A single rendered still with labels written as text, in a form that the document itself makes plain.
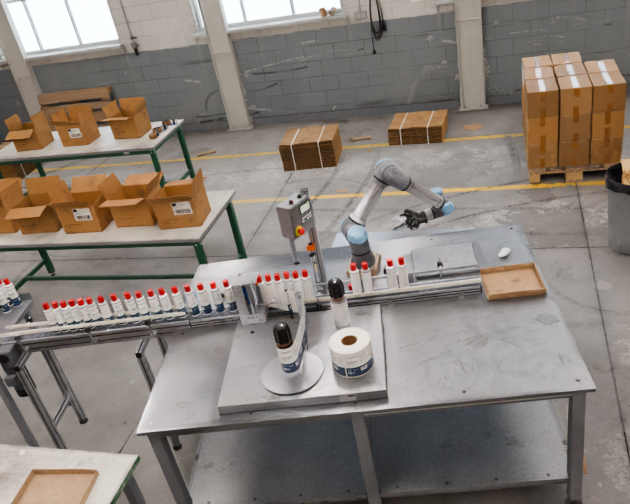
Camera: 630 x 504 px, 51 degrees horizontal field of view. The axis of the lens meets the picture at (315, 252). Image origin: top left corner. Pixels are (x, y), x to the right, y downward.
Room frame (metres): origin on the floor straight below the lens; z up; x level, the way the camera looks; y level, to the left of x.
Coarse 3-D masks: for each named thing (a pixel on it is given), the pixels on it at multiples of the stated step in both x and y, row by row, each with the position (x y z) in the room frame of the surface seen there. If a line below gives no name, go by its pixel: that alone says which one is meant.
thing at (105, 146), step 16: (176, 128) 7.12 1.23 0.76; (96, 144) 7.07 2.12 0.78; (112, 144) 6.95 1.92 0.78; (128, 144) 6.84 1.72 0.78; (144, 144) 6.72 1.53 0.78; (160, 144) 6.82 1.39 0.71; (0, 160) 7.25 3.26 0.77; (16, 160) 7.18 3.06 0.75; (32, 160) 7.17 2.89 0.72; (48, 160) 7.10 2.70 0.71; (0, 176) 7.35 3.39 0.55; (192, 176) 7.27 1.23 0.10
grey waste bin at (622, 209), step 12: (612, 192) 4.18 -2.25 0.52; (612, 204) 4.19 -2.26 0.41; (624, 204) 4.09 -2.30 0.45; (612, 216) 4.19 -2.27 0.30; (624, 216) 4.10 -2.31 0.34; (612, 228) 4.19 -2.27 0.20; (624, 228) 4.10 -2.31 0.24; (612, 240) 4.19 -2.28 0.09; (624, 240) 4.09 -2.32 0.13; (624, 252) 4.09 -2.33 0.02
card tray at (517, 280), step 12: (516, 264) 3.01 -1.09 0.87; (528, 264) 3.00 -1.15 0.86; (492, 276) 3.00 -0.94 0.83; (504, 276) 2.97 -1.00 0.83; (516, 276) 2.95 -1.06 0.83; (528, 276) 2.93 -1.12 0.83; (540, 276) 2.85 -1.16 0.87; (492, 288) 2.89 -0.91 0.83; (504, 288) 2.86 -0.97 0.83; (516, 288) 2.84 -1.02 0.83; (528, 288) 2.82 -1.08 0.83; (540, 288) 2.75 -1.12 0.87
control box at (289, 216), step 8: (288, 200) 3.15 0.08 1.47; (296, 200) 3.13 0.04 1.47; (304, 200) 3.14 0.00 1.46; (280, 208) 3.09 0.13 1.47; (288, 208) 3.06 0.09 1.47; (296, 208) 3.09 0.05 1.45; (280, 216) 3.10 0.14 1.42; (288, 216) 3.06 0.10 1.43; (296, 216) 3.08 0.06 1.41; (312, 216) 3.16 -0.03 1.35; (280, 224) 3.11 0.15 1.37; (288, 224) 3.07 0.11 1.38; (296, 224) 3.07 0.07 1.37; (304, 224) 3.11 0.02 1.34; (312, 224) 3.16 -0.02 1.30; (288, 232) 3.08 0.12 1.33; (296, 232) 3.06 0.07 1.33
